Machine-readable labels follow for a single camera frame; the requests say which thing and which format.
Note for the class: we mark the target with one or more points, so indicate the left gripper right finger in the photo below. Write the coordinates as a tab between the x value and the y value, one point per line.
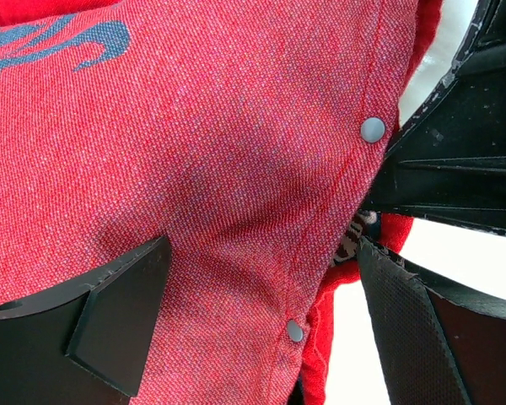
439	341

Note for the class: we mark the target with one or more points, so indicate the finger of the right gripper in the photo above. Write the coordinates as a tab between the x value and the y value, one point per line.
448	162

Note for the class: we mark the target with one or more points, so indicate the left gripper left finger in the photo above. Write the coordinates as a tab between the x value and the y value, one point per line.
85	341

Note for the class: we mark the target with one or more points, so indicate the red pillowcase with grey print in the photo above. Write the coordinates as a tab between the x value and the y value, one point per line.
247	132

